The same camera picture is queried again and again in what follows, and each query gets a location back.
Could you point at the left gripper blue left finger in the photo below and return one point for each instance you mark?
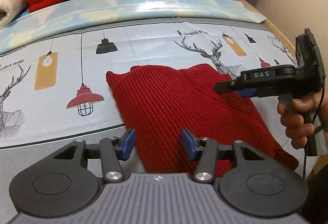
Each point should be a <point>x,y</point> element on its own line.
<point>126,144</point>

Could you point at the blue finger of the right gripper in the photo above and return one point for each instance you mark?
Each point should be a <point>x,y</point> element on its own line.
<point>249,92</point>

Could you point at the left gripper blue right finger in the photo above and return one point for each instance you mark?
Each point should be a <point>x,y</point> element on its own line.
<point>190,144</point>

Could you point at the dark red knit sweater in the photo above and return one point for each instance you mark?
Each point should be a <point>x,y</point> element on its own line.
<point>160,102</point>

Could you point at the person right hand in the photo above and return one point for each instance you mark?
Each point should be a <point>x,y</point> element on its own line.
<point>296,129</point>

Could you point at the deer print bed sheet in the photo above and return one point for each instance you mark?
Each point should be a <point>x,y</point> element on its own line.
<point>56,88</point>

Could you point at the light blue patterned blanket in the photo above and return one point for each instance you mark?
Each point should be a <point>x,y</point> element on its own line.
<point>77,14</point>

